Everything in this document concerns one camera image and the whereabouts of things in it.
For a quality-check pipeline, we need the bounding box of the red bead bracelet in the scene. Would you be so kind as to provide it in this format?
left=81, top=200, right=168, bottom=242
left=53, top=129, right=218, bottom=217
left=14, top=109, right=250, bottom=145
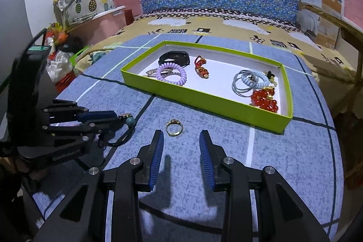
left=250, top=86, right=280, bottom=114

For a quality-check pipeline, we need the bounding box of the rose gold chain bracelet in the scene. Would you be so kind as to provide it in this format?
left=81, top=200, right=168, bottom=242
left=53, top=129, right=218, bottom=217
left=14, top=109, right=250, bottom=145
left=145, top=67, right=171, bottom=79

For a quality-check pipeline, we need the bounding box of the wooden side table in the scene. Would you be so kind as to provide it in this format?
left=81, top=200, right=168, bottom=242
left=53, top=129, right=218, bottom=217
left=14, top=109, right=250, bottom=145
left=297, top=2, right=362, bottom=190

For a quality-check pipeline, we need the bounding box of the blue grid blanket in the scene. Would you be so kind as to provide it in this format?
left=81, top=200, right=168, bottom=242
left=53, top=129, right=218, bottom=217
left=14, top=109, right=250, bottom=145
left=33, top=34, right=343, bottom=241

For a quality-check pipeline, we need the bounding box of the black fitness band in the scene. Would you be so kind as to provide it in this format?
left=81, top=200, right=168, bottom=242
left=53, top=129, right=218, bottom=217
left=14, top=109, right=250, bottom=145
left=158, top=51, right=190, bottom=67

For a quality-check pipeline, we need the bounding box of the light blue spiral hair tie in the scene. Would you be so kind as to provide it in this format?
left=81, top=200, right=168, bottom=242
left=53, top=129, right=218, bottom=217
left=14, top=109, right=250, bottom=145
left=240, top=70, right=270, bottom=90

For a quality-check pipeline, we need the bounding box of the green jewelry box tray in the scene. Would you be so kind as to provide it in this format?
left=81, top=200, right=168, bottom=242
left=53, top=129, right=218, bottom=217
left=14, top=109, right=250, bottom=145
left=121, top=41, right=293, bottom=133

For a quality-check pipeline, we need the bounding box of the pineapple print bag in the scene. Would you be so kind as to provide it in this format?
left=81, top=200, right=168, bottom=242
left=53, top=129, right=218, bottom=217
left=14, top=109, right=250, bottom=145
left=54, top=0, right=115, bottom=29

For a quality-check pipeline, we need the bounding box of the purple spiral hair tie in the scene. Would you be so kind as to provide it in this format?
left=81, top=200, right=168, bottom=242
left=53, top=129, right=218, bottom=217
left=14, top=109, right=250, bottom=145
left=155, top=61, right=188, bottom=87

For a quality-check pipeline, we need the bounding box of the red woven cord bracelet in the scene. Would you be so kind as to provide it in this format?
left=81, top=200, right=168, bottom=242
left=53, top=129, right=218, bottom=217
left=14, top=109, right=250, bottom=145
left=194, top=54, right=210, bottom=80

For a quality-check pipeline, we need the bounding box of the tan sheep print bedsheet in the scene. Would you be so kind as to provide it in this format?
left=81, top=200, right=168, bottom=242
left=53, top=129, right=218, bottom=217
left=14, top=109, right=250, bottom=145
left=72, top=7, right=358, bottom=81

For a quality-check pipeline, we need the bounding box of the black cord teal bead bracelet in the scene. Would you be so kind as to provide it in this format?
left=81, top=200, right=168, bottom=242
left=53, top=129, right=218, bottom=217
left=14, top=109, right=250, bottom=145
left=97, top=113, right=137, bottom=149

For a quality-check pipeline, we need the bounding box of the grey elastic hair tie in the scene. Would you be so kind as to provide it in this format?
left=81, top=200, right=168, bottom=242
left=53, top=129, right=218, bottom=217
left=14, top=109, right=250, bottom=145
left=231, top=69, right=260, bottom=98

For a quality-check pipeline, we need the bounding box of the colourful clutter pile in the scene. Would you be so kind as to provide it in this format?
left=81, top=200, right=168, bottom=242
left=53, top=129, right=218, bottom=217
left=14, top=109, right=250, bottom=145
left=46, top=23, right=88, bottom=93

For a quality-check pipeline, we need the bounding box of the pink storage bin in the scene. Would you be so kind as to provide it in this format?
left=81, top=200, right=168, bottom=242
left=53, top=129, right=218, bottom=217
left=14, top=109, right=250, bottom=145
left=68, top=5, right=126, bottom=45

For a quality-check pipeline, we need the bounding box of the gold black charm earring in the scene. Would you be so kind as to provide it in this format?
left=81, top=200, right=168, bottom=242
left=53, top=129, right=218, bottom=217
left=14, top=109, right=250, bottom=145
left=264, top=71, right=277, bottom=87

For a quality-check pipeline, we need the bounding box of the cardboard duvet box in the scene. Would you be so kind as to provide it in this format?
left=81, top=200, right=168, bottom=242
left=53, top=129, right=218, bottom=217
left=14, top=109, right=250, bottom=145
left=296, top=0, right=345, bottom=50

